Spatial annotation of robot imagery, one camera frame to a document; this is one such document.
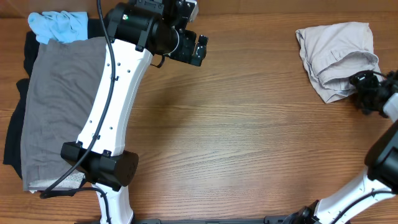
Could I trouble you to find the beige khaki shorts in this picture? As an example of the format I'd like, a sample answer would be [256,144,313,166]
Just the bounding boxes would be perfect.
[295,22,381,103]

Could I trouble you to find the light blue garment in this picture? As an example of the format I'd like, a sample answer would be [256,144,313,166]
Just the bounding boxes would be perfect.
[27,11,88,44]

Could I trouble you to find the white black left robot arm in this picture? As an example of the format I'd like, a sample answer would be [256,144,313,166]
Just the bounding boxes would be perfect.
[61,0,208,223]

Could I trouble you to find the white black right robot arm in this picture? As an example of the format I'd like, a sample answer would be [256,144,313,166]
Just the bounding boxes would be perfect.
[283,70,397,224]

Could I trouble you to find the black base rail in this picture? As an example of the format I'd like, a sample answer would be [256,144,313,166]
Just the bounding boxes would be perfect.
[133,216,293,224]

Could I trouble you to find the grey shorts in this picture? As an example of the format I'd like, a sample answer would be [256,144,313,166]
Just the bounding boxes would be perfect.
[20,36,108,192]

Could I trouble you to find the black garment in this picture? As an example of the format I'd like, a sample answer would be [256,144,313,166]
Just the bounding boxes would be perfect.
[2,18,108,197]

